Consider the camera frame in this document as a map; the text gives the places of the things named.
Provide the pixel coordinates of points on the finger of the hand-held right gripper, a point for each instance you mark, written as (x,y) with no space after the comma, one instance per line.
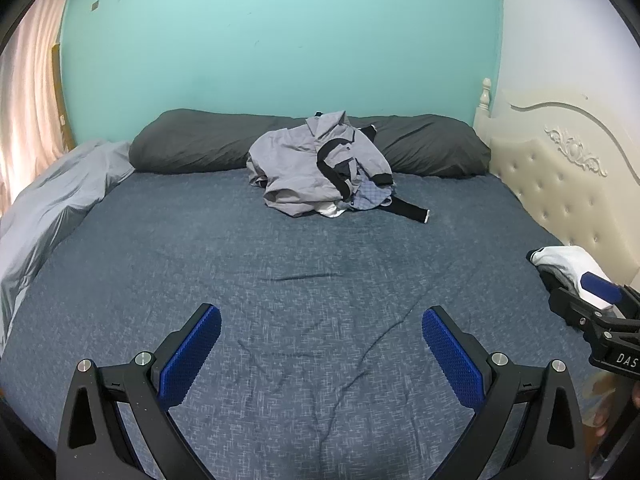
(602,287)
(575,310)

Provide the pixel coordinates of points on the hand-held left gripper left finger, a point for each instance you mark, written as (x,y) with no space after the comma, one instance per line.
(192,355)

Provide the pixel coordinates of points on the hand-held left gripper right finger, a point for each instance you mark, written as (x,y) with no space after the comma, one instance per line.
(452,360)

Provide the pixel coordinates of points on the grey jacket with black trim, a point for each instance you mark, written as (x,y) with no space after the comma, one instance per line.
(290,165)

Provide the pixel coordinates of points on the cream tufted headboard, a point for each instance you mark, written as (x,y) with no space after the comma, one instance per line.
(560,185)

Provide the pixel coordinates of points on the blue patterned bed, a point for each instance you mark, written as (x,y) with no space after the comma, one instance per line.
(275,280)

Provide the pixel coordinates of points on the black garment with white cuff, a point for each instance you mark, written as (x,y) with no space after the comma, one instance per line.
(410,210)

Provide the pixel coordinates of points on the blue checked shirt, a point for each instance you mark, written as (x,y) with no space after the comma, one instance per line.
(370,195)

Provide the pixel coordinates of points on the small white garment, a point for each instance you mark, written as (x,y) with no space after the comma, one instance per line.
(331,211)

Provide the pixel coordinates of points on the light grey duvet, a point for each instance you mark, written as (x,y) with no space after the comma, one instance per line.
(55,200)

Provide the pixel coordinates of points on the dark grey long pillow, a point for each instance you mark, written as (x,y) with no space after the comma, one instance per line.
(200,140)

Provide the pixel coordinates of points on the pink curtain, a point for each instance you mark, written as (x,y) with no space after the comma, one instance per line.
(25,110)

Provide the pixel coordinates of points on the wooden window frame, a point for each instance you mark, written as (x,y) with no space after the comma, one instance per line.
(62,110)

